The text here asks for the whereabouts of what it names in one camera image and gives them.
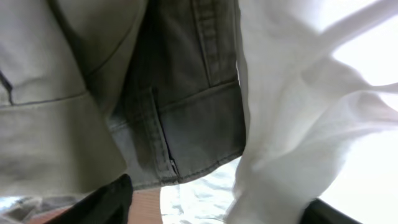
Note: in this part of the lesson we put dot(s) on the grey folded trousers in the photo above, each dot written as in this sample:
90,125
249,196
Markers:
180,115

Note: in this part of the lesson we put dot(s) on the white t-shirt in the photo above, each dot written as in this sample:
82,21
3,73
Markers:
302,108

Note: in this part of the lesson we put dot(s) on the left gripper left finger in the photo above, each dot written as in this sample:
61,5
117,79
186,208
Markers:
108,205

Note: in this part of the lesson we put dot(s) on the khaki folded trousers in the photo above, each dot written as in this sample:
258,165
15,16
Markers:
63,65

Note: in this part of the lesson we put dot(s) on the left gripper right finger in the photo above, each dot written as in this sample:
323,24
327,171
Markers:
318,212

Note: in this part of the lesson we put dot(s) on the light blue folded garment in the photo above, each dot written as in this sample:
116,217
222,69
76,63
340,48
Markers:
205,200

